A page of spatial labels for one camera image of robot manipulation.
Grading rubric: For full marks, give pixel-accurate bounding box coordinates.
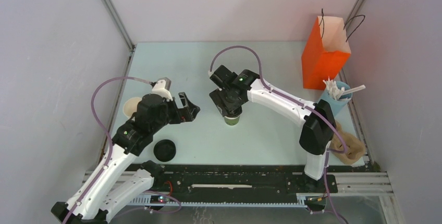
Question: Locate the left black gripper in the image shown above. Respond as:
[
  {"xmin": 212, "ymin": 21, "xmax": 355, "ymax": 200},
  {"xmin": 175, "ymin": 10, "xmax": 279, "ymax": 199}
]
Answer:
[{"xmin": 151, "ymin": 92, "xmax": 200, "ymax": 133}]

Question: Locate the green paper coffee cup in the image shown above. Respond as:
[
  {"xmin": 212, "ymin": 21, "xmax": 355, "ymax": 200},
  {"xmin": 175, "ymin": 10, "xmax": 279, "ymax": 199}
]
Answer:
[{"xmin": 223, "ymin": 113, "xmax": 241, "ymax": 126}]

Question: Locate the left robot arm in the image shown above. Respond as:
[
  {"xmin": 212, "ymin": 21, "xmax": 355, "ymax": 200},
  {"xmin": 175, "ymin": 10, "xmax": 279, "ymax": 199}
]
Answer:
[{"xmin": 51, "ymin": 92, "xmax": 200, "ymax": 223}]

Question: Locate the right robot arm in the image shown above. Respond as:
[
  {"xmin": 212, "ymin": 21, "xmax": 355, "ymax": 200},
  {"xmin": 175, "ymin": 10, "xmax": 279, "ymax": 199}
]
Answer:
[{"xmin": 208, "ymin": 65, "xmax": 336, "ymax": 192}]

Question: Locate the stack of black lids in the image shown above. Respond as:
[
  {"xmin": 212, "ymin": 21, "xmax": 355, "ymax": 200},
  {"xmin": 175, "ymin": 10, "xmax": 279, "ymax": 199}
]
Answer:
[{"xmin": 153, "ymin": 139, "xmax": 176, "ymax": 162}]

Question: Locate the stack of paper cups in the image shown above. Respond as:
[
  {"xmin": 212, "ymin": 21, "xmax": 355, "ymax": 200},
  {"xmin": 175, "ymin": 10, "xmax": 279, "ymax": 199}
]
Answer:
[{"xmin": 122, "ymin": 97, "xmax": 142, "ymax": 119}]

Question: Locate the orange paper bag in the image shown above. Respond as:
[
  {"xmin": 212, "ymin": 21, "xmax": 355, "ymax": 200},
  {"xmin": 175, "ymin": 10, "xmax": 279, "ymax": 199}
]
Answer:
[{"xmin": 301, "ymin": 13, "xmax": 365, "ymax": 90}]

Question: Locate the blue cup of stirrers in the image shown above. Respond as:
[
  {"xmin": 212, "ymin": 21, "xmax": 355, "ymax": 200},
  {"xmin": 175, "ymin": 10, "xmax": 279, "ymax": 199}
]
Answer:
[{"xmin": 318, "ymin": 78, "xmax": 366, "ymax": 116}]

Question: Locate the brown pulp cup carrier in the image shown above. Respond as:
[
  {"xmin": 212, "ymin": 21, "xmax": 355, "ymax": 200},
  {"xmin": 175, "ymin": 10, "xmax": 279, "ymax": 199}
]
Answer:
[{"xmin": 333, "ymin": 122, "xmax": 366, "ymax": 166}]

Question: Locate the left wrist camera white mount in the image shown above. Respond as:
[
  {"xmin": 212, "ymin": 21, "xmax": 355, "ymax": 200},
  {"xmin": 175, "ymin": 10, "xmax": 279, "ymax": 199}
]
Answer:
[{"xmin": 152, "ymin": 77, "xmax": 174, "ymax": 102}]

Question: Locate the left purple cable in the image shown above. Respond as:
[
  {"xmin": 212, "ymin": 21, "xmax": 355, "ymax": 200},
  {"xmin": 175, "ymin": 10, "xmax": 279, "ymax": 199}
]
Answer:
[{"xmin": 60, "ymin": 77, "xmax": 154, "ymax": 224}]

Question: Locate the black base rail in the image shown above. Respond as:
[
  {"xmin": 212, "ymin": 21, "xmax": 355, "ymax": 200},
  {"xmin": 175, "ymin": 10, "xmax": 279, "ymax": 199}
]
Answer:
[{"xmin": 110, "ymin": 163, "xmax": 337, "ymax": 205}]

